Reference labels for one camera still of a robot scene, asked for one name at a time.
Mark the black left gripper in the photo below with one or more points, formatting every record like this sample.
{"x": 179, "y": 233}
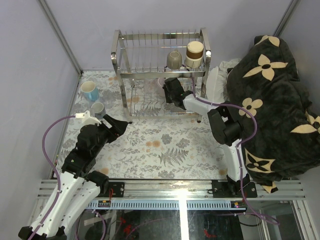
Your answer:
{"x": 119, "y": 127}

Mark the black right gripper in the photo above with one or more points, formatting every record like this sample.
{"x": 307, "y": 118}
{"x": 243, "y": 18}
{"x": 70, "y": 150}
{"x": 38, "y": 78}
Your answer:
{"x": 168, "y": 100}

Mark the pink ribbed mug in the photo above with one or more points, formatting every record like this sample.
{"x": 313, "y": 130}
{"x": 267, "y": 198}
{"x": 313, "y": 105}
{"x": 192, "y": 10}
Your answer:
{"x": 159, "y": 86}

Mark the grey-blue textured mug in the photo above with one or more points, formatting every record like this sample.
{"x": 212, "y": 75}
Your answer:
{"x": 98, "y": 110}

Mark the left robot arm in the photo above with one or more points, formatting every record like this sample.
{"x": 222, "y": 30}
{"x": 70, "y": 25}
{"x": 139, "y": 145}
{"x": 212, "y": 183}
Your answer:
{"x": 77, "y": 184}

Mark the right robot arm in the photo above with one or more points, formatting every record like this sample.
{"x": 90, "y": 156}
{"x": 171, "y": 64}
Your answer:
{"x": 226, "y": 130}

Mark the steel two-tier dish rack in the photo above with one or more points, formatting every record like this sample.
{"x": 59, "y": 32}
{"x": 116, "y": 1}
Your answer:
{"x": 136, "y": 56}

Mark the olive grey mug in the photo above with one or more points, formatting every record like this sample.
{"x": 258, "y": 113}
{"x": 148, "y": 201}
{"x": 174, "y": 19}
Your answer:
{"x": 174, "y": 60}

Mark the white pillow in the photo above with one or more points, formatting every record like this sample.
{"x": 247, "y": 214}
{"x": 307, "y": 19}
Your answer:
{"x": 216, "y": 85}

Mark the light blue mug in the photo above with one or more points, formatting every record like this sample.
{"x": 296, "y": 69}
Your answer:
{"x": 90, "y": 91}

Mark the floral tablecloth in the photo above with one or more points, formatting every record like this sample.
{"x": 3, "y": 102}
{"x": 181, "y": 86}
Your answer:
{"x": 156, "y": 148}

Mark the cream and brown mug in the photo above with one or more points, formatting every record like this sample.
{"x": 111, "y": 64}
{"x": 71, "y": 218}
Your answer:
{"x": 194, "y": 54}

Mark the black floral blanket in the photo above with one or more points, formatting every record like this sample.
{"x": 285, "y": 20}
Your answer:
{"x": 281, "y": 131}

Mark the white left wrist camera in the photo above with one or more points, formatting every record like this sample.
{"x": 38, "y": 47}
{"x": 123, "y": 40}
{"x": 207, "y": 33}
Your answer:
{"x": 87, "y": 119}

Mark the aluminium mounting rail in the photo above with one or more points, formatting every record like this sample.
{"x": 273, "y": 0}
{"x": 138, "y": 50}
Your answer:
{"x": 159, "y": 194}

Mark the left aluminium frame post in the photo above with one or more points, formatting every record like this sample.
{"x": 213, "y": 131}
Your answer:
{"x": 59, "y": 34}

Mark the aluminium frame post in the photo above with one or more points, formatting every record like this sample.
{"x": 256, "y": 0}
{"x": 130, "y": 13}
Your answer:
{"x": 59, "y": 34}
{"x": 286, "y": 17}

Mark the right aluminium frame post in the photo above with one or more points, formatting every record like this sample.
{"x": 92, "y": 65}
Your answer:
{"x": 286, "y": 17}

